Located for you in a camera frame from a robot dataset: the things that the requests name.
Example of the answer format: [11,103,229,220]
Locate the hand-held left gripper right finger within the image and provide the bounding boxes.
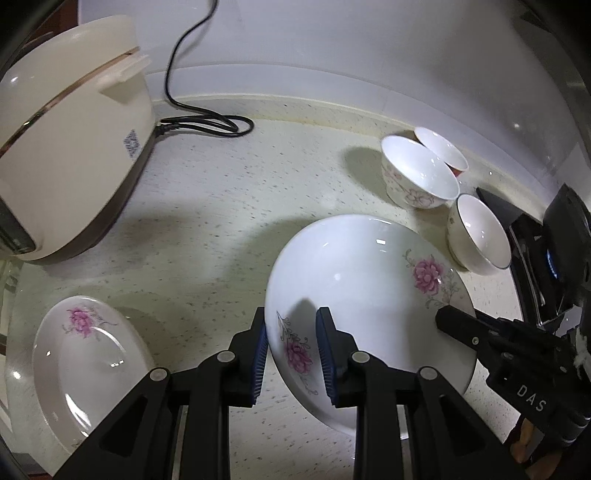
[315,307,527,480]

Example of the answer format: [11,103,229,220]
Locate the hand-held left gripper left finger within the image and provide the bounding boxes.
[53,307,271,480]

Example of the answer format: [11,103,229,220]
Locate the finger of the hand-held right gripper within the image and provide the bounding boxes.
[436,307,509,365]

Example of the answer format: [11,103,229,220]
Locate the large white floral plate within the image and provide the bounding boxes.
[264,213,478,439]

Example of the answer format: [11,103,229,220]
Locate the white bowl dark rim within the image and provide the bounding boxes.
[445,194,513,277]

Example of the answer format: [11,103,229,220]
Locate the large white floral bowl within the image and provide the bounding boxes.
[381,135,461,210]

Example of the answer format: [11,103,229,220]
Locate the white plate pink flowers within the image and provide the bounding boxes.
[31,295,155,457]

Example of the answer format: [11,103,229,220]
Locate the white bowl red emblem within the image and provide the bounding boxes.
[413,126,470,178]

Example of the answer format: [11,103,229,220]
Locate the person's right hand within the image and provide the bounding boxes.
[512,415,546,464]

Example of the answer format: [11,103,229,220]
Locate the black stove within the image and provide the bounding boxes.
[475,187,555,324]

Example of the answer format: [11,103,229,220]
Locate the cream rice cooker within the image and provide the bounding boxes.
[0,15,160,265]

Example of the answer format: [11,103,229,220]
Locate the black power cable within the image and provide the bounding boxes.
[154,0,254,137]

